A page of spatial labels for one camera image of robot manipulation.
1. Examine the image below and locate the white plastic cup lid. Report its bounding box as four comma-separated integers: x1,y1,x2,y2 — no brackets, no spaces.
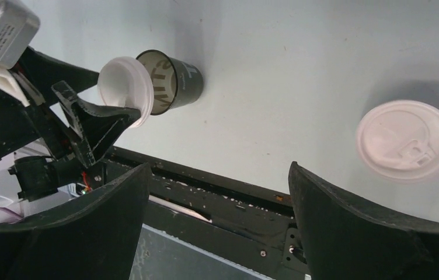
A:
97,57,154,128

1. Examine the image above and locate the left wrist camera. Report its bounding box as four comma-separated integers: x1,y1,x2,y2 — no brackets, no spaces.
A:
0,1,40,107

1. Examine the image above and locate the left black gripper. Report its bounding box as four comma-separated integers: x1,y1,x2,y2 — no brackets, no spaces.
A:
0,47,141,194

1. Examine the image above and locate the black paper coffee cup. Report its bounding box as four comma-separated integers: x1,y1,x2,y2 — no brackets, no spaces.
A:
136,50,204,116

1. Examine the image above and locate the white plastic lid on table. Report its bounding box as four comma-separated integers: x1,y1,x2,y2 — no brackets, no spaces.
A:
356,100,439,184

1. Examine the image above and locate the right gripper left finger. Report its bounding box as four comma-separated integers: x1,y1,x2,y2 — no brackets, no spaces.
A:
0,164,151,279

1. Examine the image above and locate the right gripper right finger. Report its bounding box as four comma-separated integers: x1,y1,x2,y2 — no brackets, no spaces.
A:
288,162,439,279

